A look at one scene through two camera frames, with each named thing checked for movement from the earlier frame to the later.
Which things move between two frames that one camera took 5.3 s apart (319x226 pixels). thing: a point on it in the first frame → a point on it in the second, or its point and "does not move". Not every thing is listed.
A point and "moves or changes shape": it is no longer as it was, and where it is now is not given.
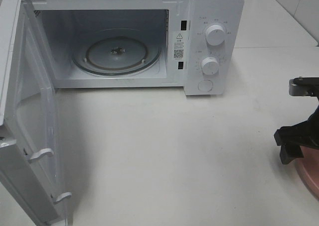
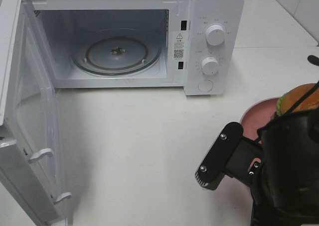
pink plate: x=309 y=166 moves or changes shape
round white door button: x=205 y=85 does not move
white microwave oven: x=189 y=38 does not move
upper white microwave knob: x=215 y=35 does not move
